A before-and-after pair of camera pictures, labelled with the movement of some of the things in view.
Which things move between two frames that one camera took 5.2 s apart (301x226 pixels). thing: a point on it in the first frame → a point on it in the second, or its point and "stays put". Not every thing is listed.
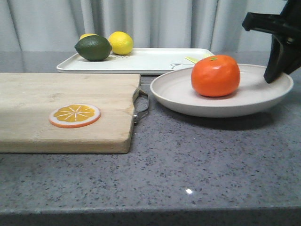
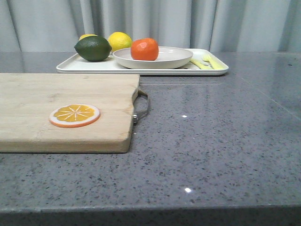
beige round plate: (175, 90) → (168, 58)
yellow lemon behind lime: (85, 35) stays put
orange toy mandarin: (216, 75) → (145, 49)
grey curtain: (51, 25) stays put
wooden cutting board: (27, 99) stays put
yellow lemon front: (121, 42) stays put
